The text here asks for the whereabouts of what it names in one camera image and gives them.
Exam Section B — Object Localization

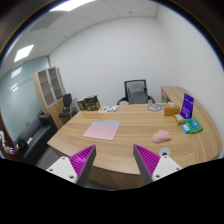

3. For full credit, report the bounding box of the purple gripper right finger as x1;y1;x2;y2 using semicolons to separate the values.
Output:
132;143;183;186

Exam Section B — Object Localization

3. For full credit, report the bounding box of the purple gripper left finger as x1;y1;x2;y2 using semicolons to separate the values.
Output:
46;144;97;188

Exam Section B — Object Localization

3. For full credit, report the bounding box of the pink computer mouse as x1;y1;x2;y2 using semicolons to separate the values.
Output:
153;130;171;144

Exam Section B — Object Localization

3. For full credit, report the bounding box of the pink mouse pad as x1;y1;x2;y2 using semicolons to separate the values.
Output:
83;121;120;140

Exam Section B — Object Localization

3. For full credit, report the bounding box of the white round desk grommet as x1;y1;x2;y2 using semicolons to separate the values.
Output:
159;147;171;156

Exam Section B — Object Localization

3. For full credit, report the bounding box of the blue small box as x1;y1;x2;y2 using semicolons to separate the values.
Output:
182;124;190;133

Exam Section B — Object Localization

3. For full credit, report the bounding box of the black leather sofa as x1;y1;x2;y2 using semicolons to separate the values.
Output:
15;115;58;165

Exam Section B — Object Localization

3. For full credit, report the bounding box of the yellow small box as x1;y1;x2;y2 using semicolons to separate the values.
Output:
173;114;185;125

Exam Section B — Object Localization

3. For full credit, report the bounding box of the small black chair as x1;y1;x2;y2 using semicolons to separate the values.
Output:
59;93;77;119

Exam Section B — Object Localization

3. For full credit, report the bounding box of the orange tissue box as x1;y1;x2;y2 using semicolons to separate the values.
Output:
163;104;180;116

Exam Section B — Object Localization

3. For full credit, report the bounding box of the white green leaflet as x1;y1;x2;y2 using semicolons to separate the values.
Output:
98;106;118;113

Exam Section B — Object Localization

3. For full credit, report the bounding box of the green packet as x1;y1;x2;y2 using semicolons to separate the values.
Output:
185;118;203;134

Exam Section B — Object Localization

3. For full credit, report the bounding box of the stack of cardboard boxes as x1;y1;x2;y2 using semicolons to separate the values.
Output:
77;95;100;111

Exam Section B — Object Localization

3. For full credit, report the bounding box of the wooden side credenza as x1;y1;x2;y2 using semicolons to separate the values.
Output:
160;86;196;107

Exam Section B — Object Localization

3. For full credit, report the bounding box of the grey office chair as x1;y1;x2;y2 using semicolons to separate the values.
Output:
117;79;155;104

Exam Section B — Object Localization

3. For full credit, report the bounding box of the wooden glass-door cabinet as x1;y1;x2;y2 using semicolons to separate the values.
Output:
33;67;65;128

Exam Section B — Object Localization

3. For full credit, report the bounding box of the coiled grey cable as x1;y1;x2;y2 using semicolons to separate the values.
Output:
146;102;164;113

